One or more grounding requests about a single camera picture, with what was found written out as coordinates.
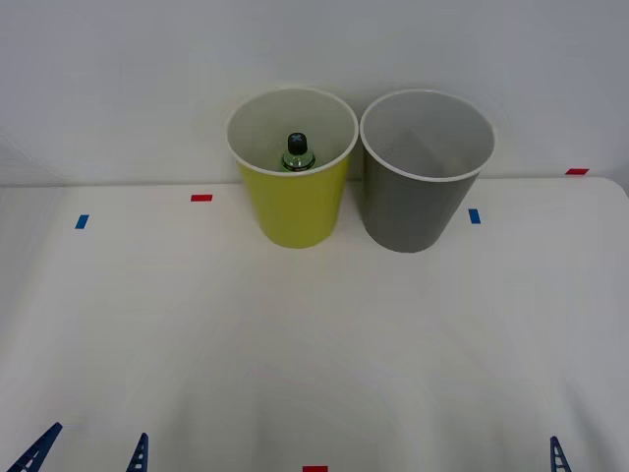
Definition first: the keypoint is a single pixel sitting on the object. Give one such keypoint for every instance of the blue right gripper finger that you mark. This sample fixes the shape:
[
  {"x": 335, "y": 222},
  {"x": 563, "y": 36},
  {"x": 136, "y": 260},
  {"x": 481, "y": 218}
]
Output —
[{"x": 559, "y": 457}]

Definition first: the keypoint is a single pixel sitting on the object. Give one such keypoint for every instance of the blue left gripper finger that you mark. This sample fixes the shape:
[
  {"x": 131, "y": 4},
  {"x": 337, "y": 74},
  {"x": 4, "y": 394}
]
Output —
[
  {"x": 41, "y": 447},
  {"x": 139, "y": 454}
]

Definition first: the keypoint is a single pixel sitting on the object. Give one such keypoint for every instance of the green label plastic bottle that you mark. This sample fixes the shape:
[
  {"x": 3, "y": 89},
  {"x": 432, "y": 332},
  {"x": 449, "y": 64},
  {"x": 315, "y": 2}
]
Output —
[{"x": 297, "y": 158}]

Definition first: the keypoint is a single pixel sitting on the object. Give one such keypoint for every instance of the yellow-green plastic waste bin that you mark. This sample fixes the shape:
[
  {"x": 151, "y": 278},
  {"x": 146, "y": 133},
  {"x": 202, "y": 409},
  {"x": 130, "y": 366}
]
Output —
[{"x": 295, "y": 206}]

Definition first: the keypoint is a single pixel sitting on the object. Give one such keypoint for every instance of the grey plastic waste bin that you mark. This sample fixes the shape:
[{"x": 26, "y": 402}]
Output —
[{"x": 413, "y": 211}]

